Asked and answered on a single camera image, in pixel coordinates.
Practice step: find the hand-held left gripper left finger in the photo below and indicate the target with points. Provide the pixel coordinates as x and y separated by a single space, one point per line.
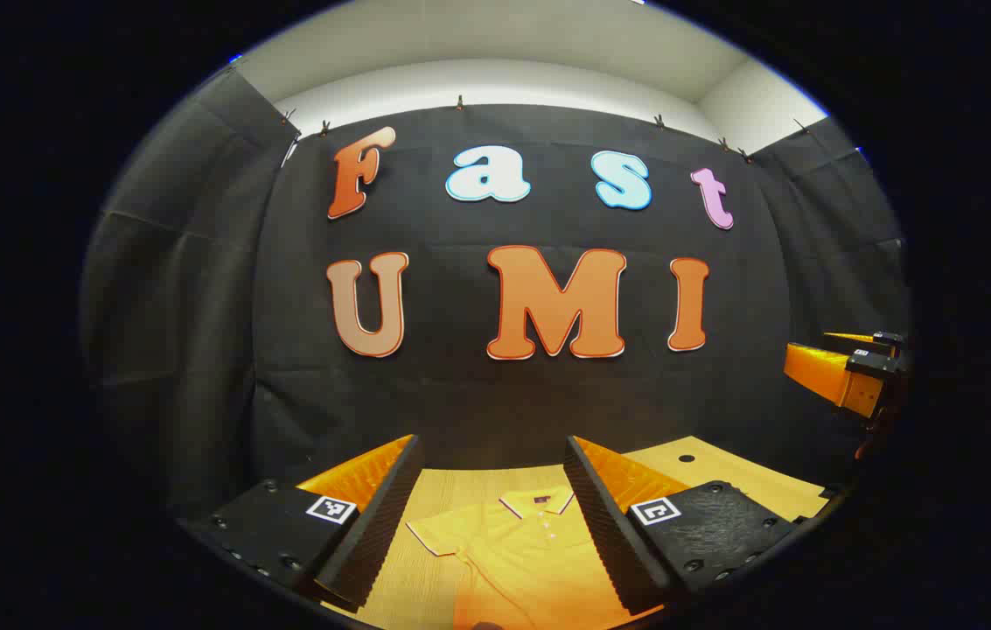
377 525

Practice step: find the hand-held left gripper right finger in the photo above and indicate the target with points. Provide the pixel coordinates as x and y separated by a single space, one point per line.
604 525

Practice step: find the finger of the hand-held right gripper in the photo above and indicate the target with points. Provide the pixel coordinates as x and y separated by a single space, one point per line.
862 339
827 376

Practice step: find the orange polo T-shirt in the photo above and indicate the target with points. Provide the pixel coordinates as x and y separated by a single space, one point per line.
530 569

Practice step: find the black backdrop cloth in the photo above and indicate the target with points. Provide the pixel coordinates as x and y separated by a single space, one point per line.
478 394

